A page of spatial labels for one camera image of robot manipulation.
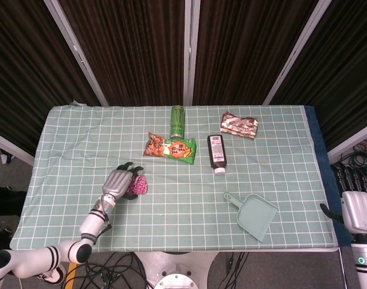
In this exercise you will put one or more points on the green checked tablecloth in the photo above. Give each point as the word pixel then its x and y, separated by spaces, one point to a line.
pixel 177 216

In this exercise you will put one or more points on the white black sneaker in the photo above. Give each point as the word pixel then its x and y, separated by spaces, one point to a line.
pixel 55 275

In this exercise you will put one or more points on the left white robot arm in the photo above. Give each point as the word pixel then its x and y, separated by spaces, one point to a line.
pixel 89 222

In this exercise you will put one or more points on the mint green plastic dustpan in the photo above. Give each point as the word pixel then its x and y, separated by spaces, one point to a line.
pixel 255 218

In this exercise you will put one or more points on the green energy drink can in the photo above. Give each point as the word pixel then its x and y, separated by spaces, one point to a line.
pixel 177 123

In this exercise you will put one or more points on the dark brown curtain panel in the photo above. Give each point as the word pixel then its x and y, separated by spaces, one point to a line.
pixel 349 69
pixel 246 51
pixel 23 66
pixel 132 51

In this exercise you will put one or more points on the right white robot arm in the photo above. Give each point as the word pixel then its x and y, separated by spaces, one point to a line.
pixel 365 265

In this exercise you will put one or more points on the white silver robot base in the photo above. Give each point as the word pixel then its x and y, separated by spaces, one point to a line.
pixel 174 271

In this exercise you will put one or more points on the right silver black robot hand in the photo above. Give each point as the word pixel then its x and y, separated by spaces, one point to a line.
pixel 359 210

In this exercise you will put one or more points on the brown bottle white cap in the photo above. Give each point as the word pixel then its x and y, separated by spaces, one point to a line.
pixel 217 153

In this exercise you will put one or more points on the gold red foil packet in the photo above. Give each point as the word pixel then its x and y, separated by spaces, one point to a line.
pixel 239 125

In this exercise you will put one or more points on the white metal frame post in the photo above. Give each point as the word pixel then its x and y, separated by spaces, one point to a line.
pixel 11 147
pixel 190 51
pixel 297 51
pixel 76 51
pixel 352 140

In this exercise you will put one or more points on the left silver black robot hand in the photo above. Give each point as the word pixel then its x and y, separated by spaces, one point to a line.
pixel 117 182

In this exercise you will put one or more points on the orange green snack bag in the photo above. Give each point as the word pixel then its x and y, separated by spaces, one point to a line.
pixel 171 149

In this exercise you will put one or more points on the dark blue table mat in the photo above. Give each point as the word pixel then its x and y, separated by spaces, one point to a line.
pixel 317 129

